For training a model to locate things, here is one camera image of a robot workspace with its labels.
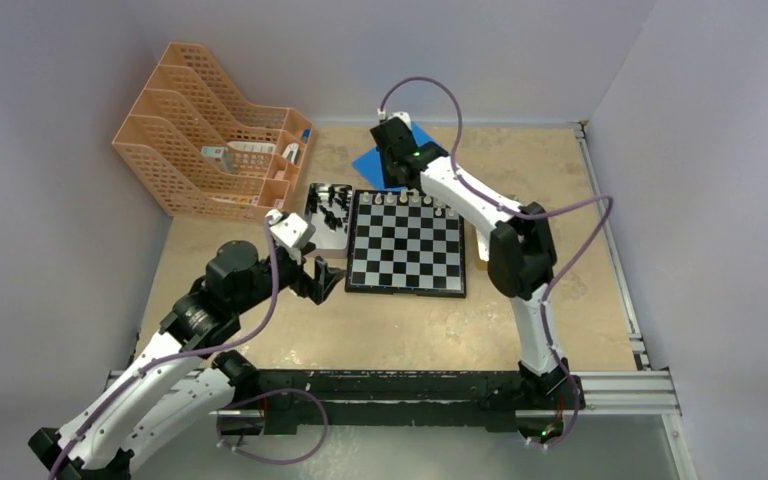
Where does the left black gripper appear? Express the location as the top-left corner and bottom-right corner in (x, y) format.
(233, 240), (345, 314)

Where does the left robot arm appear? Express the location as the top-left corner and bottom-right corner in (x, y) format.
(28, 240), (345, 479)

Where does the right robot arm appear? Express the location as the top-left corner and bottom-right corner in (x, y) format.
(345, 115), (583, 407)

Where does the silver tin with black pieces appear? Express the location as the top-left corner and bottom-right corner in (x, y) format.
(303, 182), (354, 259)

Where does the black and white chessboard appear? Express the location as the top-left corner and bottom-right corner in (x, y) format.
(345, 190), (467, 299)

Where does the orange mesh file organizer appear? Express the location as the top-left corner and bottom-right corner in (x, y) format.
(112, 42), (314, 223)

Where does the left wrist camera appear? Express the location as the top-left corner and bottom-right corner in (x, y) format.
(265, 209), (316, 251)

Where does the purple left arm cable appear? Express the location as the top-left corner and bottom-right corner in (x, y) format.
(46, 211), (330, 480)

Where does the black mounting rail base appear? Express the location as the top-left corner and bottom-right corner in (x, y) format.
(226, 369), (586, 439)

